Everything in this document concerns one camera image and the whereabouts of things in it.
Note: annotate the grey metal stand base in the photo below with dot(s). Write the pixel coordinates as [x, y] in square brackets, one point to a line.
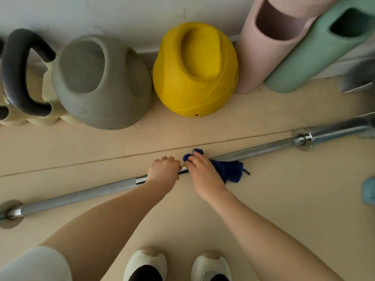
[356, 78]

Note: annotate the grey soft kettlebell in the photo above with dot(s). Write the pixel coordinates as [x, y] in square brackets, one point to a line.
[101, 81]

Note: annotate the person's right fingers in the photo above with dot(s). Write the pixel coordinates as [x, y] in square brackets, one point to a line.
[195, 159]

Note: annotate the person's right forearm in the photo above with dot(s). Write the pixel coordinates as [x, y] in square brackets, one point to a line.
[272, 245]

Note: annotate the person's right hand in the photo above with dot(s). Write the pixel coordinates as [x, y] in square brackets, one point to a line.
[204, 176]

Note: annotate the yellow soft kettlebell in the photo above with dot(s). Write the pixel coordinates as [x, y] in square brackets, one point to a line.
[195, 70]

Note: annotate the person's left hand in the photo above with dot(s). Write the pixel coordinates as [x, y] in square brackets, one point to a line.
[163, 173]

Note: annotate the silver steel barbell bar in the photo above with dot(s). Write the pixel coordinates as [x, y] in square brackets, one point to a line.
[88, 194]

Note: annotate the dark blue cleaning cloth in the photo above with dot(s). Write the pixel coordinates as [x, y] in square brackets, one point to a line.
[228, 170]

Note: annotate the light blue object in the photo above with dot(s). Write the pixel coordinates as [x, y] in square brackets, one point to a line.
[369, 190]

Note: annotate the green foam roller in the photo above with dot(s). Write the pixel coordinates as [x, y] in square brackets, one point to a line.
[310, 52]

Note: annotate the person's white shoe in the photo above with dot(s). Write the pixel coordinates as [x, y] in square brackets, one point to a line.
[145, 264]
[211, 266]

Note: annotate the person's left white shoe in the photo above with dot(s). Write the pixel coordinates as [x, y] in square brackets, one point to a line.
[145, 264]

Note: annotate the person's left forearm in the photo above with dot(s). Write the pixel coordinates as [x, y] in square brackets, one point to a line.
[111, 228]

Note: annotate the pink foam roller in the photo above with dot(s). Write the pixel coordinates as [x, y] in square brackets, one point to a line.
[263, 43]

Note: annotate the person's left fingers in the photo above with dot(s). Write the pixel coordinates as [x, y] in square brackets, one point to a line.
[169, 162]

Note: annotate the person's right white shoe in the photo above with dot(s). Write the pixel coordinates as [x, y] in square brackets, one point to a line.
[211, 266]

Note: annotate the white shirt sleeve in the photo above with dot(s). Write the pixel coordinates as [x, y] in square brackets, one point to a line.
[36, 264]

